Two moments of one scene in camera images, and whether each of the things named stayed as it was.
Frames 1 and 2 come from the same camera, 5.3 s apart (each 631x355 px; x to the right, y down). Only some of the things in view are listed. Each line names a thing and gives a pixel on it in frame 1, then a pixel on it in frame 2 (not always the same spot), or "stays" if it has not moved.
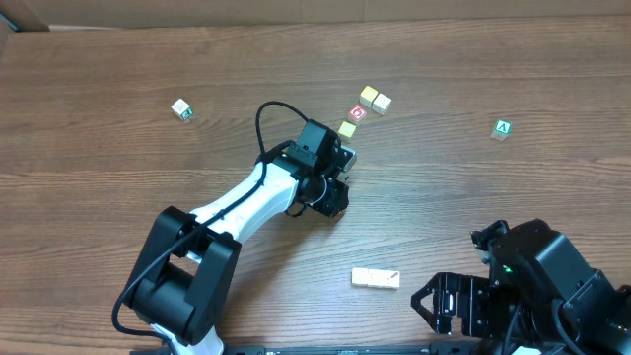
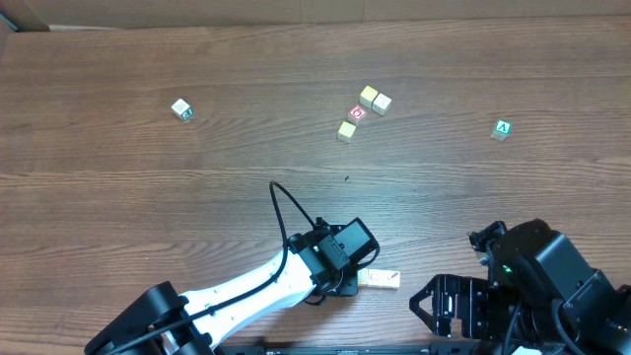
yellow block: x=359 y=277 stays
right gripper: x=463 y=304 stays
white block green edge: x=376 y=277 stays
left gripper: x=339 y=200 → x=351 y=285
